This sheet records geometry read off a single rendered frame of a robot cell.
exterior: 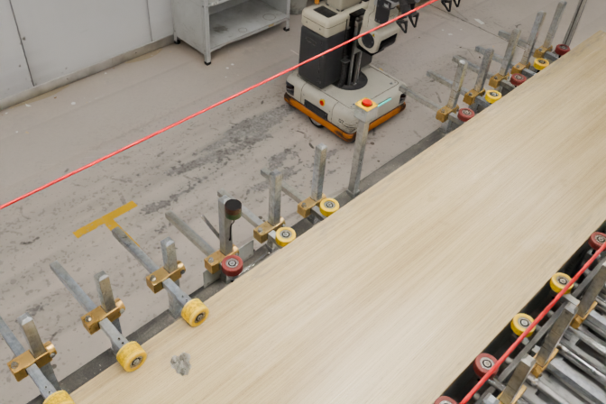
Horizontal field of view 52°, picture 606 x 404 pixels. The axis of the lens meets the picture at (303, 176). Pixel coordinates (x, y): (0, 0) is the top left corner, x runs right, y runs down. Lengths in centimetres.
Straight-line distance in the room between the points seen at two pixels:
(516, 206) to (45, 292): 239
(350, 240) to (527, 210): 80
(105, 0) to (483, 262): 339
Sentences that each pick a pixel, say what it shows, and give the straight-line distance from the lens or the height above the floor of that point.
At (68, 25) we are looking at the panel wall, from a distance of 482.
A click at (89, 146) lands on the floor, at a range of 439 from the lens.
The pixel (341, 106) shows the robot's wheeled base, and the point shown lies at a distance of 421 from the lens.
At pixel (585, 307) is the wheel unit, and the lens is 254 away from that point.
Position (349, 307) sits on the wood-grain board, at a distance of 228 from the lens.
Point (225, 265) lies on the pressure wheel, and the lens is 236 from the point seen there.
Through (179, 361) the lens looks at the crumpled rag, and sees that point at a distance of 214.
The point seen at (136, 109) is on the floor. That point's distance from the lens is 465.
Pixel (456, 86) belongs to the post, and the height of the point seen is 100.
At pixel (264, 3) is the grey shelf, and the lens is 571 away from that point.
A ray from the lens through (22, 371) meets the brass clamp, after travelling 217.
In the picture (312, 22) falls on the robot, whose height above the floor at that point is 76.
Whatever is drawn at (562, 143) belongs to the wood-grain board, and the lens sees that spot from 326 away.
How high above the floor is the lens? 273
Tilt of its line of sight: 42 degrees down
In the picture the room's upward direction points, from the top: 5 degrees clockwise
